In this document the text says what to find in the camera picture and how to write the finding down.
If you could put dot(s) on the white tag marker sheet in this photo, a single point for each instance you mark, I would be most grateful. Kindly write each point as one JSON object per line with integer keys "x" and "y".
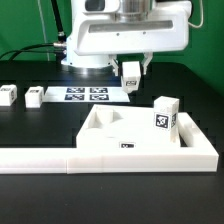
{"x": 85, "y": 94}

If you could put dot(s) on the white square tabletop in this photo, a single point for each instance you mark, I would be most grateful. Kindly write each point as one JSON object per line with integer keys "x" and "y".
{"x": 109, "y": 126}

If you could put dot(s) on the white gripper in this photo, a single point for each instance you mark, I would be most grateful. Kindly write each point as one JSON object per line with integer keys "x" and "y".
{"x": 139, "y": 26}

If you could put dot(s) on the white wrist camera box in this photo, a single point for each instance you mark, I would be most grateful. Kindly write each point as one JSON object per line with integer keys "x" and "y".
{"x": 97, "y": 7}

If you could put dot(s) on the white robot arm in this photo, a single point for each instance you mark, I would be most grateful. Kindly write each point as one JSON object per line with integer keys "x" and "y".
{"x": 92, "y": 62}

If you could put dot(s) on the white L-shaped obstacle fence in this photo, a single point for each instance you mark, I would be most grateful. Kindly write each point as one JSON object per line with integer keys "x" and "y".
{"x": 198, "y": 155}

